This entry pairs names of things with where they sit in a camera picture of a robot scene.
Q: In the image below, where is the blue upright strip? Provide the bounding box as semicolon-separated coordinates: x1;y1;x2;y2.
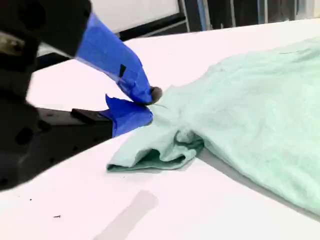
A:
196;0;210;31

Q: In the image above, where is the black board frame bar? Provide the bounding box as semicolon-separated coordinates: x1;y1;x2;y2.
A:
117;12;190;42

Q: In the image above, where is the pale green T-shirt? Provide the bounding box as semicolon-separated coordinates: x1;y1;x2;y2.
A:
106;36;320;216

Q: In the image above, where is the white board panel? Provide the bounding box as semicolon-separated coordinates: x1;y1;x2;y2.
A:
91;0;181;34

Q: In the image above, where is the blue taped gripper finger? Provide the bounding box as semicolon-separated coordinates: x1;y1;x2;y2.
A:
24;0;163;105
37;93;154;173

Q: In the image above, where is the grey metal frame leg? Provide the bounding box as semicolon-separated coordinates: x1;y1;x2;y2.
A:
177;0;191;33

